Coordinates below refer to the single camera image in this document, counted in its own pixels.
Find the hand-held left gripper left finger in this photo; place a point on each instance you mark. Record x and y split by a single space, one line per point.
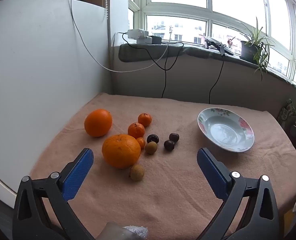
79 172

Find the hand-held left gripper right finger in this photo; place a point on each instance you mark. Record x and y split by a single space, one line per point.
211 172

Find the floral ceramic plate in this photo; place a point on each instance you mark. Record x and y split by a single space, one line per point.
225 133

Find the large orange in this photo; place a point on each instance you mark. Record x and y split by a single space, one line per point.
98 122
121 151

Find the tangerine with stem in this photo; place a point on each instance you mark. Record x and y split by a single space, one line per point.
136 130
144 119

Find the peach blanket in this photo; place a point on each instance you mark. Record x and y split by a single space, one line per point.
168 192

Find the dark chestnut right front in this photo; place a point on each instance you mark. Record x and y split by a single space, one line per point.
169 145

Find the brown longan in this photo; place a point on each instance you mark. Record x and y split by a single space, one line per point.
137 172
151 147

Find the small tangerine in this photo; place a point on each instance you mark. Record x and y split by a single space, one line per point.
141 142

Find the white fuzzy cloth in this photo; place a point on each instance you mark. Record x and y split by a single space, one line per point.
136 230

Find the floral bag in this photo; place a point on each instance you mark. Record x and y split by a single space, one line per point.
288 112

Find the white cabinet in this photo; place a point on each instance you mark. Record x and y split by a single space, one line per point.
42 80

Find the potted spider plant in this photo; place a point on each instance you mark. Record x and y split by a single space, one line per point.
253 48

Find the green windowsill mat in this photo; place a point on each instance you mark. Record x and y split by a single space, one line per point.
143 52

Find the black power adapter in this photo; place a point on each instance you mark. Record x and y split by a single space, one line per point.
156 40

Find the white electronic device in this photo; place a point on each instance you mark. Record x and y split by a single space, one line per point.
139 36

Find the white window frame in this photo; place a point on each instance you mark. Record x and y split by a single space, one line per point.
209 13

